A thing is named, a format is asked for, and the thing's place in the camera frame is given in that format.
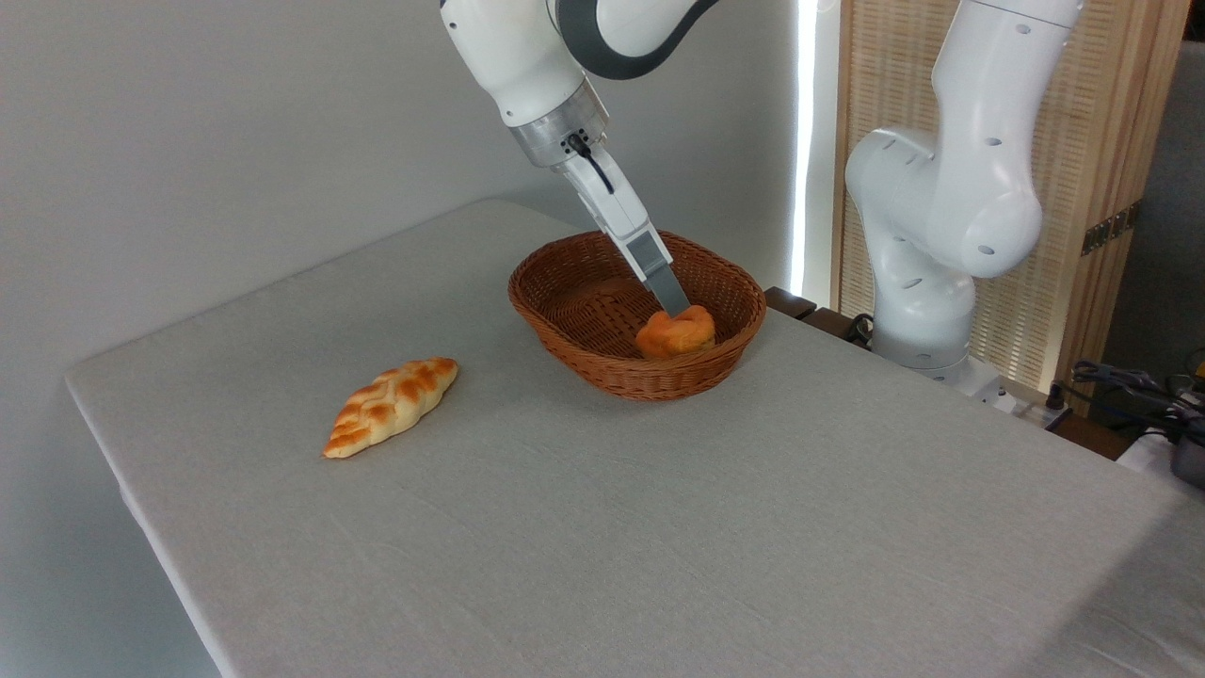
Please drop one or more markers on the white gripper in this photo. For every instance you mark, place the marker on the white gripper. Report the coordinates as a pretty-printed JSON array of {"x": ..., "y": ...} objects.
[{"x": 607, "y": 202}]

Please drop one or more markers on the round orange bread roll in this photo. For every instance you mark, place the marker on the round orange bread roll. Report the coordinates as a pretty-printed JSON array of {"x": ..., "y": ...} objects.
[{"x": 678, "y": 336}]

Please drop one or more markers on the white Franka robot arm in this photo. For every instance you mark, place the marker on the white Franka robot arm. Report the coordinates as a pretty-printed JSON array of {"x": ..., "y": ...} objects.
[{"x": 970, "y": 188}]

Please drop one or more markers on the brown wicker basket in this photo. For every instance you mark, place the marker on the brown wicker basket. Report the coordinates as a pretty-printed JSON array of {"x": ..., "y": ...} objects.
[{"x": 584, "y": 311}]

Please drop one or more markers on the long braided bread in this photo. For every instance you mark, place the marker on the long braided bread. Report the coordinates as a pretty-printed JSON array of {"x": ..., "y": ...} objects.
[{"x": 391, "y": 405}]

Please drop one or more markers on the white vertical light strip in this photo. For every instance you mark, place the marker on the white vertical light strip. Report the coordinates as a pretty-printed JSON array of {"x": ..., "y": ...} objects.
[{"x": 805, "y": 141}]

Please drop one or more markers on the grey tablecloth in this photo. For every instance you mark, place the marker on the grey tablecloth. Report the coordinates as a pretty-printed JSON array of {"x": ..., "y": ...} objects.
[{"x": 706, "y": 527}]

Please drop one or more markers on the dark metal screen hinge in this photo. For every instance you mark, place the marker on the dark metal screen hinge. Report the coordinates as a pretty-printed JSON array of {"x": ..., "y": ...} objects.
[{"x": 1111, "y": 228}]

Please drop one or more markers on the wooden bamboo folding screen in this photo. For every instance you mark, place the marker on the wooden bamboo folding screen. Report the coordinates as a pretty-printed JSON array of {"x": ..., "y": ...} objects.
[{"x": 1101, "y": 113}]

